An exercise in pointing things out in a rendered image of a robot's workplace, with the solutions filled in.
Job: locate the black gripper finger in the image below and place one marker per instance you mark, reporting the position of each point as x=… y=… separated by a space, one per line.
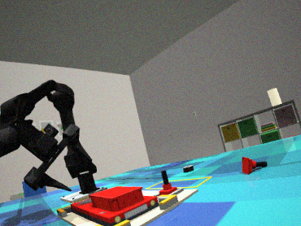
x=77 y=147
x=46 y=180

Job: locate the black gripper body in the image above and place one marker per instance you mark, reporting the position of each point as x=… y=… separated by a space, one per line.
x=35 y=173

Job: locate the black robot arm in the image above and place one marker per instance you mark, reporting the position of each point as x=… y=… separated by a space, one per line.
x=15 y=131

